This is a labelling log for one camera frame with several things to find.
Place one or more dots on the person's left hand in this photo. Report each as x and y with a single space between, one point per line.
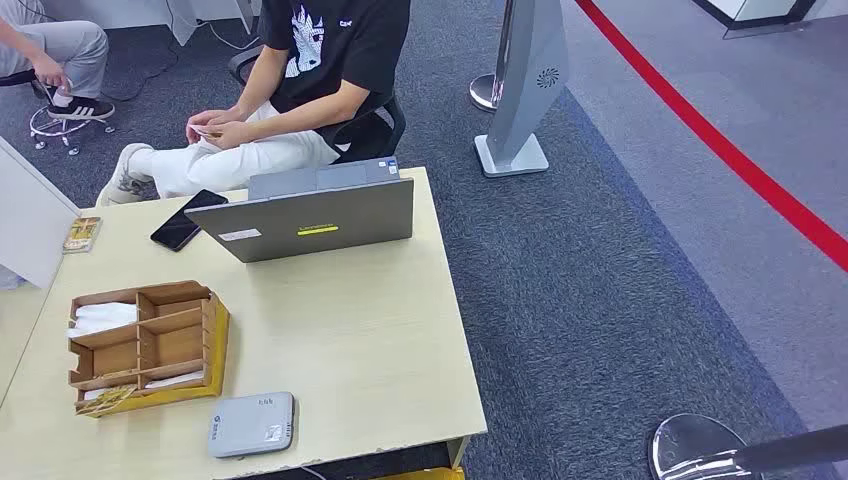
233 136

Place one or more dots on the person's right hand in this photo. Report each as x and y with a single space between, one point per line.
215 119

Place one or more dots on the person in black shirt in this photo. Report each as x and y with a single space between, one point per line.
331 53

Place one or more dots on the person in grey trousers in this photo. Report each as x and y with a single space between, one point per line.
73 46

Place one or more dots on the small yellow printed card pack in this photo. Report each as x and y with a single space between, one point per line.
81 235

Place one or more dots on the white card stack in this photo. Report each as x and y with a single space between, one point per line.
102 316

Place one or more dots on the grey card reader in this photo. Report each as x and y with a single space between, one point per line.
248 427

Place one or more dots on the yellow patterned card sleeves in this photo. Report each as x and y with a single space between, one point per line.
106 399

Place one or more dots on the black smartphone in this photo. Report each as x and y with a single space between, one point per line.
182 222

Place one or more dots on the grey laptop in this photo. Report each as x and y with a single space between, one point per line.
311 225

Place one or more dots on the black office chair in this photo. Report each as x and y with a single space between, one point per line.
374 132

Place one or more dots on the chrome base stool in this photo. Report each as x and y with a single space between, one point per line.
50 128

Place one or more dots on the white partition panel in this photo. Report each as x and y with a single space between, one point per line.
33 225

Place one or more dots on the wooden compartment organizer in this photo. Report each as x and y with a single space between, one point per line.
172 344

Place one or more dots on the silver kiosk stand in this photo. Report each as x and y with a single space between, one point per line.
530 79

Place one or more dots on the yellow box under desk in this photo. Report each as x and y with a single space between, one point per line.
430 474

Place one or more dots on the red barrier belt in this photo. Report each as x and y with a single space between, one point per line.
696 122

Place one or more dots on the white display counter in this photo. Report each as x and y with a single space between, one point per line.
748 10

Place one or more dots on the chrome stanchion post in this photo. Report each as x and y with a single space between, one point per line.
484 89

